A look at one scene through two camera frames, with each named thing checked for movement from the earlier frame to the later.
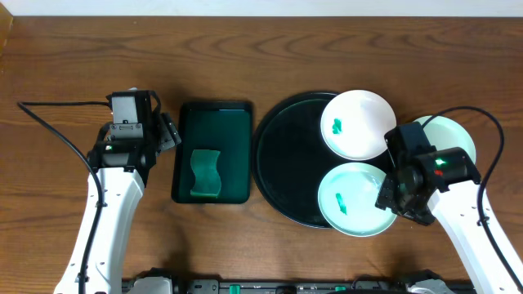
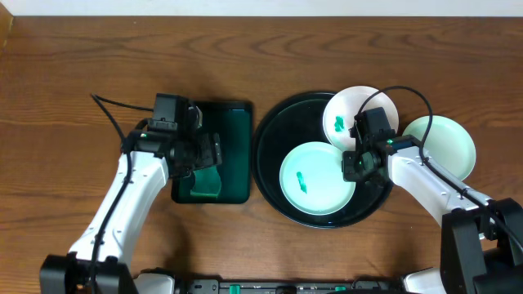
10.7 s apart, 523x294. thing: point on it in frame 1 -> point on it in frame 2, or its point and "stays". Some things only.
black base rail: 166,284 stays
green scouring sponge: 207,180 stays
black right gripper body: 397,193 -> 357,167
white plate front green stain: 347,196 -> 311,179
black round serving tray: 289,159 stays
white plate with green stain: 445,133 stays
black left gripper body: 167,133 -> 215,150
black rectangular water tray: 224,126 stays
